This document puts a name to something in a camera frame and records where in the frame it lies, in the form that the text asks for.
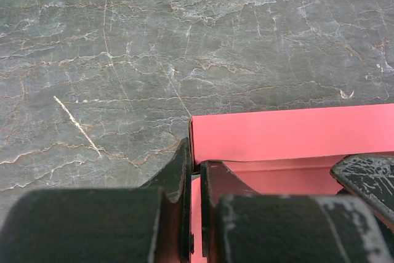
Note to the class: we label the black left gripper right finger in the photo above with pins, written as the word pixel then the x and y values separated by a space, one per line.
pixel 239 224

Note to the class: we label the pink paper box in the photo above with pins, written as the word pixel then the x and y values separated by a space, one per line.
pixel 287 152

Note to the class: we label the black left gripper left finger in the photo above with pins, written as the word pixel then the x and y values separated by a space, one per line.
pixel 150 223

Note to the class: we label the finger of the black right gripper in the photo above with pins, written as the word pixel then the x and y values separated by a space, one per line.
pixel 370 178

